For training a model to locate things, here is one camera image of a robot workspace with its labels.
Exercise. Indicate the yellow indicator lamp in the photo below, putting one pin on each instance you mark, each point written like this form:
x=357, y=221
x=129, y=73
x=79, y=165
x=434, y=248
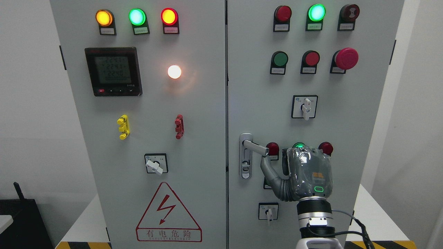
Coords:
x=106, y=22

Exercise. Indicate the white left selector switch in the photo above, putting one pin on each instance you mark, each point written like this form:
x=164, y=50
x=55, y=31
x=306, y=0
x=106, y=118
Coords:
x=156, y=163

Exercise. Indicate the grey right cabinet door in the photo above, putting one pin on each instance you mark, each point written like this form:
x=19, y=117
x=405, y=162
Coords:
x=260, y=103

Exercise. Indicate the red emergency stop button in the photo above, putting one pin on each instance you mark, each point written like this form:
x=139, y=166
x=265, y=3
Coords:
x=343, y=60

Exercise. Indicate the dark red lamp middle left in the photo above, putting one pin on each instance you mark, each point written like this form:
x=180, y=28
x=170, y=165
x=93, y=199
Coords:
x=273, y=151

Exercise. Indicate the white selector switch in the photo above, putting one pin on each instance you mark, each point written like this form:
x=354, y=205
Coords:
x=156, y=163
x=304, y=106
x=268, y=211

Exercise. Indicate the grey robot hand plastic covered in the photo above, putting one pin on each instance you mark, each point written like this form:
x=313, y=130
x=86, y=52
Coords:
x=309, y=171

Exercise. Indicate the silver handle lock plate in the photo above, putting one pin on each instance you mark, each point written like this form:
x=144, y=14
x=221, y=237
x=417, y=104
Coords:
x=245, y=156

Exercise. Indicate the dark red lamp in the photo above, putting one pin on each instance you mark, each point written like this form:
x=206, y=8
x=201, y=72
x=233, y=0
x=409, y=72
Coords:
x=327, y=148
x=281, y=19
x=273, y=151

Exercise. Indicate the red electric warning sticker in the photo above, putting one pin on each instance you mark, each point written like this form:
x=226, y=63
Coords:
x=166, y=219

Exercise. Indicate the grey left cabinet door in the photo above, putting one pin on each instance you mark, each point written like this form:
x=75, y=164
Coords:
x=196, y=162

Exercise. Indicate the green lamp top right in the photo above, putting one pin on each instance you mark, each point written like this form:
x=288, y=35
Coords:
x=315, y=16

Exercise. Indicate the green indicator lamp top left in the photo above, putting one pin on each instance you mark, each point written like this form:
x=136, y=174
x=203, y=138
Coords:
x=138, y=20

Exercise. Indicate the red terminal connector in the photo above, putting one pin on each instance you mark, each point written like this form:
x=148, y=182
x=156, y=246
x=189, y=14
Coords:
x=179, y=127

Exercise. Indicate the grey cabinet door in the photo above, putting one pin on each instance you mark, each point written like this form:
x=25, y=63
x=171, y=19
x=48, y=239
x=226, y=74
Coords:
x=260, y=103
x=196, y=162

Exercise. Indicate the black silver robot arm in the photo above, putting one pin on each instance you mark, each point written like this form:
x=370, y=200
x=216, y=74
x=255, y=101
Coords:
x=316, y=224

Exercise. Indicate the white lower selector switch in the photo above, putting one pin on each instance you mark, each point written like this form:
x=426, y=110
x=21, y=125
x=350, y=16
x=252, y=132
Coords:
x=268, y=211

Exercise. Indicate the black digital power meter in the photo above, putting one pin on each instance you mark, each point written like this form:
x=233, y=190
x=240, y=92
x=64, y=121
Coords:
x=114, y=71

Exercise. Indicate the white lit indicator lamp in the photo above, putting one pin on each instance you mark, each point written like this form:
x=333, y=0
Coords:
x=174, y=71

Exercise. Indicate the green push button upper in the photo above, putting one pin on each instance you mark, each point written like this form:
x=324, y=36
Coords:
x=279, y=61

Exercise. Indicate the black box with antenna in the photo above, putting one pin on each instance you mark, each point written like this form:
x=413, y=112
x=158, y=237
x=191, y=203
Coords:
x=27, y=230

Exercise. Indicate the yellow terminal connector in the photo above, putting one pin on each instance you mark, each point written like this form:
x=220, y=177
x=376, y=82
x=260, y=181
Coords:
x=124, y=127

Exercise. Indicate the red push button upper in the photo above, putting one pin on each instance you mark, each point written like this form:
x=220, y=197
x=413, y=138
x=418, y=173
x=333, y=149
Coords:
x=309, y=62

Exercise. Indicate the dark red lamp middle right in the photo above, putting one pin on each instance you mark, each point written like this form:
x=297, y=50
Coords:
x=327, y=148

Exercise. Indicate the red lit indicator lamp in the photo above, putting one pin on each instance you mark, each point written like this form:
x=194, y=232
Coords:
x=170, y=21

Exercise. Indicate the white upper right selector switch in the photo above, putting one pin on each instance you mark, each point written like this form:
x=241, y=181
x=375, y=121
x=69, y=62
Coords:
x=304, y=106

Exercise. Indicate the black red buzzer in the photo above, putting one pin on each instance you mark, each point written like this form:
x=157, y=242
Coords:
x=347, y=17

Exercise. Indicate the dark red lamp top right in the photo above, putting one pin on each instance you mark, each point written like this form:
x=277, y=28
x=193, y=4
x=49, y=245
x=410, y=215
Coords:
x=281, y=19

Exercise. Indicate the silver door handle lever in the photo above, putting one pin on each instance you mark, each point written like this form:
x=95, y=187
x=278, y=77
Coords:
x=261, y=150

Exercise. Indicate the green lamp middle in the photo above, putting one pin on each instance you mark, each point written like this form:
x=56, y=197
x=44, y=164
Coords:
x=298, y=145

